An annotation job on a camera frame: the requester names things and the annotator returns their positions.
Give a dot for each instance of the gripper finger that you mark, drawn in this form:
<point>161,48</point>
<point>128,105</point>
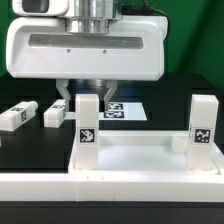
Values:
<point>108,88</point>
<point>62,87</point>

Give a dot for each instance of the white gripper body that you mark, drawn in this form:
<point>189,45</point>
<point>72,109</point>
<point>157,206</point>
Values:
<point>85,39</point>

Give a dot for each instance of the white desk top tray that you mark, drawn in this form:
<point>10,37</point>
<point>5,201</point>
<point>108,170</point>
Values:
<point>138,153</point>

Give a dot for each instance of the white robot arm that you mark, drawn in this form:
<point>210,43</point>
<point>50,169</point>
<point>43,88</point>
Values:
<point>85,39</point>

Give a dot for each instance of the sheet of fiducial tags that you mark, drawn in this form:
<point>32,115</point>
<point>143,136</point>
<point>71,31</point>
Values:
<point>129,111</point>

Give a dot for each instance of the white L-shaped fence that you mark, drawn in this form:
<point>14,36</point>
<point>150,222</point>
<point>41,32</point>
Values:
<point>69,187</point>

